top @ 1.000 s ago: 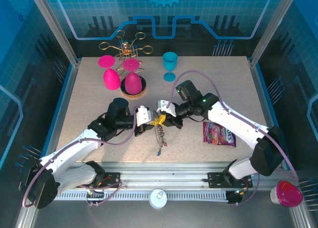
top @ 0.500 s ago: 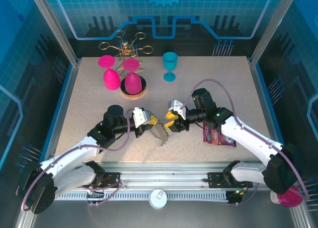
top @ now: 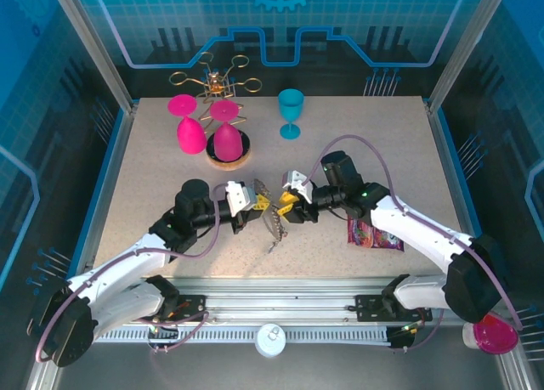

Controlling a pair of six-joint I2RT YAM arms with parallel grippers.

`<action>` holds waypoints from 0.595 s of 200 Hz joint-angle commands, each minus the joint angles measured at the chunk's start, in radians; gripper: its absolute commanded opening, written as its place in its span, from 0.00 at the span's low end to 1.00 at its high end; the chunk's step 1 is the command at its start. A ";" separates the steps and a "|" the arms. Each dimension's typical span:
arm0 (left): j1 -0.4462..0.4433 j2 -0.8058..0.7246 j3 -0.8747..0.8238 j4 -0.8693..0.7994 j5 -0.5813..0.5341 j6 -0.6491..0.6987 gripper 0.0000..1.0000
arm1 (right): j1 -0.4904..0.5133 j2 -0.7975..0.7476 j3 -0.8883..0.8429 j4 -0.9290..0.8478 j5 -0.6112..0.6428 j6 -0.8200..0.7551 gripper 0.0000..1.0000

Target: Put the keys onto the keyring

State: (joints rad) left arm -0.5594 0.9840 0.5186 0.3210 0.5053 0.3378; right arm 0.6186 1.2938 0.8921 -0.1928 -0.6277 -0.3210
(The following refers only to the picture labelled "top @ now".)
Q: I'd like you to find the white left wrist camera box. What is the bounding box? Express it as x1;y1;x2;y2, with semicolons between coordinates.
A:
224;180;258;217

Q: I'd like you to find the colourful candy packet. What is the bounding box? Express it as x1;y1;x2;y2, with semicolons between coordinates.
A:
347;214;405;252

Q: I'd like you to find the aluminium frame post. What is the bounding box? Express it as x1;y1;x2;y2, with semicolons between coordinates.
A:
427;0;505;113
46;0;139;113

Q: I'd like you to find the small white cup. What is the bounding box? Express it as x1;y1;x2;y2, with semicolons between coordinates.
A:
462;321;480;349

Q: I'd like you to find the metal chain with keys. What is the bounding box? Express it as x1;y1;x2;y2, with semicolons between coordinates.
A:
266;213;290;256

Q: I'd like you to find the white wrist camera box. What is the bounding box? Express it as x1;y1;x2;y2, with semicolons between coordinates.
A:
224;180;258;217
280;170;316;204

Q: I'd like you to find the white slotted cable duct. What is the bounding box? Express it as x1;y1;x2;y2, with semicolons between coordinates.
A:
91;326;394;345

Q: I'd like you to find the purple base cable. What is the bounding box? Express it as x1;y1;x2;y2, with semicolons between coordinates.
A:
146;311;210;356
393;307;446;353

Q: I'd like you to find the round cork rack base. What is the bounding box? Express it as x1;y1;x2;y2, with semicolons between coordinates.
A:
206;128;252;169

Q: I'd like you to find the large grey keyring plate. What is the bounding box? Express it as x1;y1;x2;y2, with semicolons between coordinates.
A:
252;178;278;239

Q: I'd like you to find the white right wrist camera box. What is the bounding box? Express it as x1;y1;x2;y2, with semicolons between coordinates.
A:
280;170;316;204

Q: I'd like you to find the gold wire glass rack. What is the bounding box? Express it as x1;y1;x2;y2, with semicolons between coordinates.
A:
168;51;264;130

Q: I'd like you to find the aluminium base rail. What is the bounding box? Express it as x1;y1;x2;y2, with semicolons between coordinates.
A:
169;277;430;327

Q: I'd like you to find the pink plastic wine glass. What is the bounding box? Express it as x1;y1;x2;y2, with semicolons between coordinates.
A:
210;99;243;161
167;93;207;155

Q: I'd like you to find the teal plastic wine glass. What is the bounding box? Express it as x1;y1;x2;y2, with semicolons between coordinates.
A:
277;88;306;141

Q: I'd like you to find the aluminium frame side rail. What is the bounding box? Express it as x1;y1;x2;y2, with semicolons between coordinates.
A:
427;105;532;390
25;105;137;390

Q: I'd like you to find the pink plastic cup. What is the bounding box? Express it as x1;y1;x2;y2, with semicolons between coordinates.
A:
472;314;520;356

